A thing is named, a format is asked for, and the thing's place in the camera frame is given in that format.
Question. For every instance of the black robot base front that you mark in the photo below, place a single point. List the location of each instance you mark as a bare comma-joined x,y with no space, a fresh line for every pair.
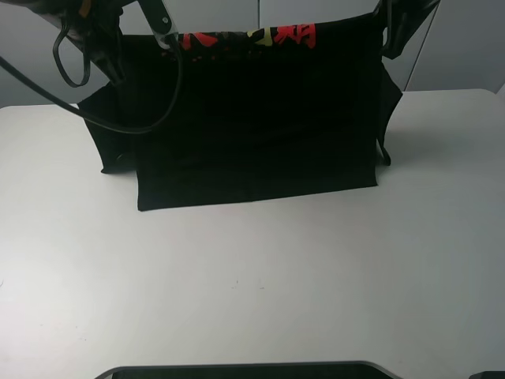
353,369

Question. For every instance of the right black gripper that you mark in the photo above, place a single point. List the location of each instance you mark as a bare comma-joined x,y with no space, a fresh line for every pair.
402,18

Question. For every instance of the dark object bottom right corner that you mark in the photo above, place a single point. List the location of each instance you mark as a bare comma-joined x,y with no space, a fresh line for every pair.
490,374

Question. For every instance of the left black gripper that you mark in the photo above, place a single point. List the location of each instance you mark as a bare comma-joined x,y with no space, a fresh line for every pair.
93,27

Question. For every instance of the black printed t-shirt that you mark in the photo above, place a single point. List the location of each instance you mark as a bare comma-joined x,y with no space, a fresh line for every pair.
249,116

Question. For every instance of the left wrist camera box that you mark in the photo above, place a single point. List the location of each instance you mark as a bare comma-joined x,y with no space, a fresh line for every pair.
160,22

